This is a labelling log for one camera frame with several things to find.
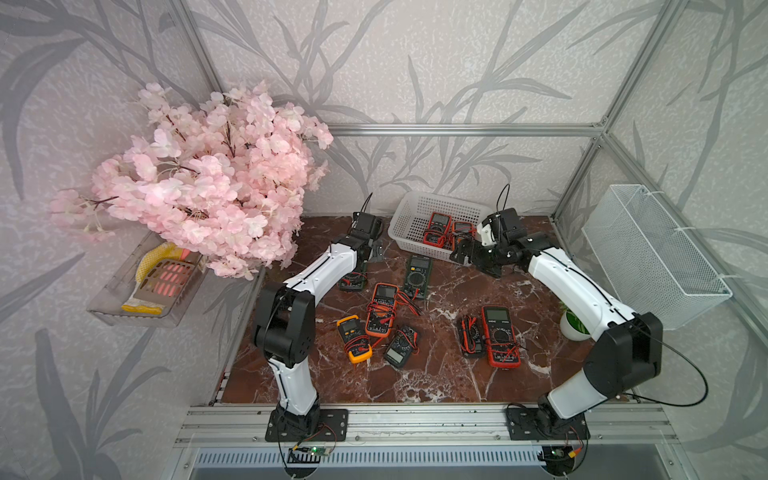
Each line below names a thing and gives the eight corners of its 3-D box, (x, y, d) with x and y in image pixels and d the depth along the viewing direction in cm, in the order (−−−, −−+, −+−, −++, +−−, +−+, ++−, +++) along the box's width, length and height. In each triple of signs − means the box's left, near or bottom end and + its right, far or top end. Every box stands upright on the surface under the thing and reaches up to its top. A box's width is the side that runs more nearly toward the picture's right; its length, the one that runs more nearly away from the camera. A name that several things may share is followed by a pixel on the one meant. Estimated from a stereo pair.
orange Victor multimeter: (365, 334, 90) (363, 329, 87) (376, 287, 101) (375, 281, 98) (390, 338, 89) (390, 333, 86) (399, 290, 100) (399, 284, 97)
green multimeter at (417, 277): (402, 296, 100) (402, 291, 97) (410, 258, 110) (410, 253, 107) (425, 300, 99) (426, 296, 96) (431, 261, 109) (432, 256, 106)
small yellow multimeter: (351, 366, 85) (349, 361, 81) (337, 326, 93) (335, 320, 89) (375, 355, 87) (374, 350, 83) (360, 317, 95) (358, 310, 91)
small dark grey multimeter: (383, 357, 86) (382, 352, 82) (402, 329, 91) (402, 323, 88) (402, 370, 84) (402, 365, 80) (420, 340, 89) (420, 334, 86)
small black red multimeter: (462, 358, 87) (464, 352, 83) (457, 321, 94) (459, 314, 90) (486, 358, 87) (490, 352, 83) (480, 321, 94) (483, 314, 90)
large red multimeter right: (489, 368, 85) (492, 363, 81) (479, 312, 96) (482, 305, 93) (519, 368, 85) (524, 363, 81) (506, 312, 96) (509, 305, 93)
